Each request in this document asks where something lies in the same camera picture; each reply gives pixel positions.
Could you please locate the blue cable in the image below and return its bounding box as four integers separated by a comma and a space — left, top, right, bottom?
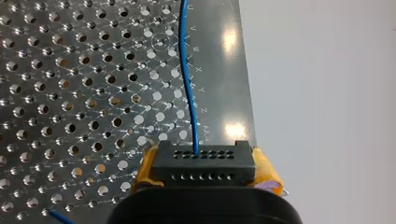
47, 0, 257, 224

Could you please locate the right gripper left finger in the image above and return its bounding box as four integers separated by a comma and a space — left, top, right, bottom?
130, 144, 165, 196

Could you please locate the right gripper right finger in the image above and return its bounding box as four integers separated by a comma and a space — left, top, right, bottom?
248, 146, 290, 198

